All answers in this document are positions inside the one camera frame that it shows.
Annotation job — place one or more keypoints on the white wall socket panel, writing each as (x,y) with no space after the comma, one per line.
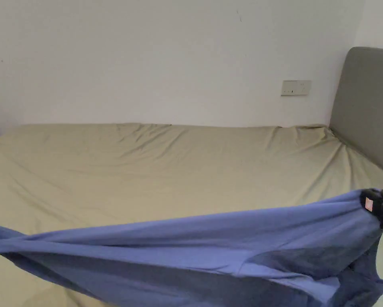
(296,88)

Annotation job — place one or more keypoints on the grey padded headboard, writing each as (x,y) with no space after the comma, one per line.
(364,105)

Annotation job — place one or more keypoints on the blue shirt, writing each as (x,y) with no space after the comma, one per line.
(210,255)

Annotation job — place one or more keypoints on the bed with beige sheet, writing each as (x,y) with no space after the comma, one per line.
(165,166)

